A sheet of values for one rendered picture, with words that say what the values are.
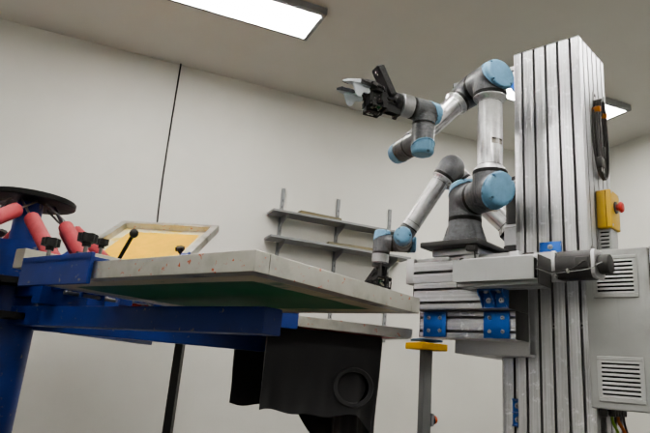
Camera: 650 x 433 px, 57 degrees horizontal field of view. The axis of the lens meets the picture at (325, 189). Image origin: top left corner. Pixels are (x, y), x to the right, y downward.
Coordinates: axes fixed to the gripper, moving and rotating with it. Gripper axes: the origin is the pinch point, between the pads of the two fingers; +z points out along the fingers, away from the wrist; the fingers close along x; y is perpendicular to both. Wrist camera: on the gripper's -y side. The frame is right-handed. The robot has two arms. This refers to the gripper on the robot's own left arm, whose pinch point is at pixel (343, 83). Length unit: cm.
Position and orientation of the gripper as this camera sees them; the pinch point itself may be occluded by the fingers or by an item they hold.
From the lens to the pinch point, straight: 194.1
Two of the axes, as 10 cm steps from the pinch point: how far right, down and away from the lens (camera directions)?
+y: -0.2, 9.1, -4.1
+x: -4.0, 3.6, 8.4
